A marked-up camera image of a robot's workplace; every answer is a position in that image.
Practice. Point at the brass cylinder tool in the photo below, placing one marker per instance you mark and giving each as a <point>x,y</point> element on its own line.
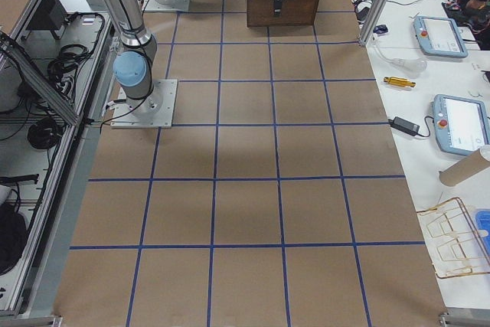
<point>399,82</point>

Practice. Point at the clear light bulb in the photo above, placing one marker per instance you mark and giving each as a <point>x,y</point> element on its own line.
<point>411,66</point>

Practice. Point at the far blue teach pendant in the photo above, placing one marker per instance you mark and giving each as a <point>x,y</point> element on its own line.
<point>439,37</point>

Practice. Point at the blue teach pendant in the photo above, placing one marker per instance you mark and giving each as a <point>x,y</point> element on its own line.
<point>439,37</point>
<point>461,125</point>

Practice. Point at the small black power adapter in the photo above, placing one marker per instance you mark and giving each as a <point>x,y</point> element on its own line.
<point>404,126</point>

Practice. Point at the near blue teach pendant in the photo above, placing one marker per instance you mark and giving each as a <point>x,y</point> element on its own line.
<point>461,125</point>

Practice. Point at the cardboard tube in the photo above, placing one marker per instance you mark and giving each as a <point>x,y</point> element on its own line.
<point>466,168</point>

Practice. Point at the blue plastic lid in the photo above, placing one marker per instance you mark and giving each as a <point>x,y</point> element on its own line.
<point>482,220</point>

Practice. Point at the gold wire rack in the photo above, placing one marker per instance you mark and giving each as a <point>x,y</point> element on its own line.
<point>454,240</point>

